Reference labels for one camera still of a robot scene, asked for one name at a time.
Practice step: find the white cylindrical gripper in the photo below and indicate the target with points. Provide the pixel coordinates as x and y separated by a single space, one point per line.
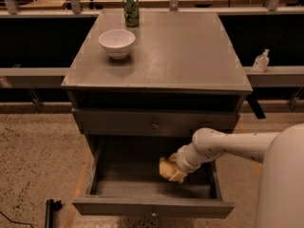
183 161

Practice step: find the yellow sponge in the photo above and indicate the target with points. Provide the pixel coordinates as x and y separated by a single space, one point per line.
167 169

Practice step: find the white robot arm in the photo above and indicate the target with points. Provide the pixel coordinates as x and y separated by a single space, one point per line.
280 199

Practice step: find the open grey middle drawer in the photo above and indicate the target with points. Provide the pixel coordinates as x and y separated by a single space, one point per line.
127 182

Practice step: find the closed grey upper drawer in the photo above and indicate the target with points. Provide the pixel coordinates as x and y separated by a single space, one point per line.
150 123

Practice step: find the grey wooden drawer cabinet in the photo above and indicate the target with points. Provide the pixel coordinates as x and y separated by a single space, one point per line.
182 61

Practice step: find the black device on floor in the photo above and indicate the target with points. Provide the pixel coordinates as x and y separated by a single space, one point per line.
52 206

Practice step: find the white ceramic bowl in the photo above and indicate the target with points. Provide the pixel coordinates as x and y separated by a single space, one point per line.
117 43

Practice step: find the green soda can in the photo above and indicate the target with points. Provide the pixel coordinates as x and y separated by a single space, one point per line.
131 12

